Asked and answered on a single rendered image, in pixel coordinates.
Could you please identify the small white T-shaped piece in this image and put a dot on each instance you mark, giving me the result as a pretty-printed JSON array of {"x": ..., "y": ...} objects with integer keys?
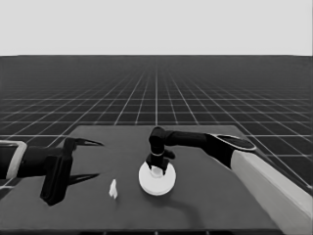
[{"x": 112, "y": 192}]

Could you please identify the large thick white disc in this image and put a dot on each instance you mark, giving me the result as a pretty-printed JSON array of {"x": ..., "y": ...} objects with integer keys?
[{"x": 156, "y": 187}]

